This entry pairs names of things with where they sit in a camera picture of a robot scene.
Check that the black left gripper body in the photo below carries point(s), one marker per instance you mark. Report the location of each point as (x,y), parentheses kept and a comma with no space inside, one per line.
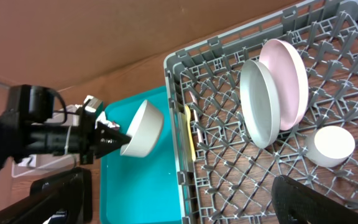
(85,133)

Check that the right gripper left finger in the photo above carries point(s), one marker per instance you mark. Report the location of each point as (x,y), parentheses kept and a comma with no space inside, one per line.
(19,212)

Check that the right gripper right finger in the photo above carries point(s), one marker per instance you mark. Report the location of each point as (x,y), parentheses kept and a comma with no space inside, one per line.
(294,202)

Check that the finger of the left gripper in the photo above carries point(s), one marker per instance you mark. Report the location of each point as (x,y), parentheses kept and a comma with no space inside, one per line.
(107,140)

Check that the grey bowl of rice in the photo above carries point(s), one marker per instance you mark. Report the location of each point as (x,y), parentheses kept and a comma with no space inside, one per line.
(144,131)

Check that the white cup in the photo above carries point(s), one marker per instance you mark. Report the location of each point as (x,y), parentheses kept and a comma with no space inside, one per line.
(329,146)

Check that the yellow plastic spoon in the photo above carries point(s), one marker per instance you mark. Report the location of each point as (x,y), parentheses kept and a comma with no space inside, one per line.
(190,137)

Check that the grey round plate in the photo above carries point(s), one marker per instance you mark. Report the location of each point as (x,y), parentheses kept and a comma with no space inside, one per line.
(259,103)

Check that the white round plate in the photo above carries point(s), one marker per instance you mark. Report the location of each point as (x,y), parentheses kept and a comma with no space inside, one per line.
(289,74)

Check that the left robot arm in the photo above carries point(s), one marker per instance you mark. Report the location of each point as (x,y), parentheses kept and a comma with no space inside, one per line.
(36,121)

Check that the grey dishwasher rack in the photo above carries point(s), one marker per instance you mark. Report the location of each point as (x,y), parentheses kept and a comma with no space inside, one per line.
(231,178)

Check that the black plastic tray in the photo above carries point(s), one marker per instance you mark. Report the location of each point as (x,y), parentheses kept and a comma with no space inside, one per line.
(68,194)

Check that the red snack wrapper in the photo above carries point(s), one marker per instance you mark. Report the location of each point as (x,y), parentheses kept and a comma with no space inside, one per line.
(113,125)

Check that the crumpled white napkin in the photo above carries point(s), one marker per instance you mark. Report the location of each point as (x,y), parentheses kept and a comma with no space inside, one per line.
(102,119)

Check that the clear plastic bin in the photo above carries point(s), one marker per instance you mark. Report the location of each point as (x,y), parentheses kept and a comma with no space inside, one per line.
(32,123)

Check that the teal serving tray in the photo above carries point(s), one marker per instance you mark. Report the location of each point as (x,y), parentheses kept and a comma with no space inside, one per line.
(140,190)

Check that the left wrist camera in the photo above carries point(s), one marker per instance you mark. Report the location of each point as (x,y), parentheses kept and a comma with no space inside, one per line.
(93,105)

